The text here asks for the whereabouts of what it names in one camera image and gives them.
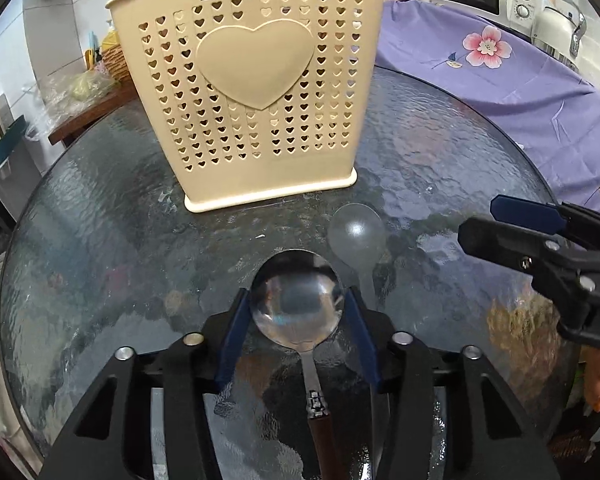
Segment wicker basket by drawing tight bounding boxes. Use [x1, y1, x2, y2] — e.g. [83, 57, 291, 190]
[101, 42, 134, 84]

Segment yellow soap pump bottle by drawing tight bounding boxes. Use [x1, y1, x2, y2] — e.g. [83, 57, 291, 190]
[102, 20, 120, 54]

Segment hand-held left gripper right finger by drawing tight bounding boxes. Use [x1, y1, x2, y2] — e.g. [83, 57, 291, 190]
[346, 285, 564, 480]

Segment clear plastic spoon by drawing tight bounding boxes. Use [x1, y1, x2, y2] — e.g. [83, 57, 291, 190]
[327, 203, 387, 311]

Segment purple floral cloth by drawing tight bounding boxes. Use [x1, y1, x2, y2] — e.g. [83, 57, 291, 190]
[375, 0, 600, 211]

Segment metal spoon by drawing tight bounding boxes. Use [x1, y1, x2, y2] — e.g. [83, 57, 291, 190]
[250, 250, 350, 480]

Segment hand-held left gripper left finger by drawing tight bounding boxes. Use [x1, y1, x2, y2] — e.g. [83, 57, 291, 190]
[37, 287, 254, 480]

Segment brown wooden counter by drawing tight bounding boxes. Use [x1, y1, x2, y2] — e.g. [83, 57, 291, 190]
[47, 80, 141, 147]

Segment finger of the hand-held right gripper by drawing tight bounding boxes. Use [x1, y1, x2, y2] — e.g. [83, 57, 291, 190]
[457, 216, 596, 282]
[489, 194, 600, 251]

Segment clear plastic bags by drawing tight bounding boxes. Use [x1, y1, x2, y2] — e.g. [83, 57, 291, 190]
[27, 67, 119, 134]

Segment white steel kettle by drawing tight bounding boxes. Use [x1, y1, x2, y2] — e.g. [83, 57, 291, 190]
[532, 0, 589, 69]

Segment beige plastic utensil holder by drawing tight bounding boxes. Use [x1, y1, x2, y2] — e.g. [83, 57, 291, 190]
[105, 0, 385, 214]

